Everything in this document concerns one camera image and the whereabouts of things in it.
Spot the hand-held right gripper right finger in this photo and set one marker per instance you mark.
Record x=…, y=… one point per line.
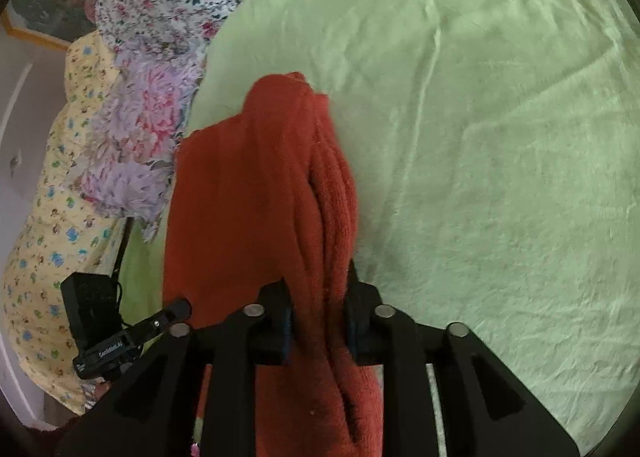
x=357, y=327

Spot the yellow patterned cloth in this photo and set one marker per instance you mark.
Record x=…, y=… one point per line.
x=55, y=237

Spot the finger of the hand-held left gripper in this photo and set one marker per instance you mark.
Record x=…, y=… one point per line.
x=165, y=317

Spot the orange knit sweater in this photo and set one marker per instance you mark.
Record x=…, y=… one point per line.
x=260, y=217

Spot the purple floral cloth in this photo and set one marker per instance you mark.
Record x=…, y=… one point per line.
x=145, y=137

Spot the green bed sheet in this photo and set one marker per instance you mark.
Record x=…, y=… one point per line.
x=475, y=162

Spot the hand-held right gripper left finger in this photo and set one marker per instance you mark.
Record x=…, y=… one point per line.
x=272, y=327

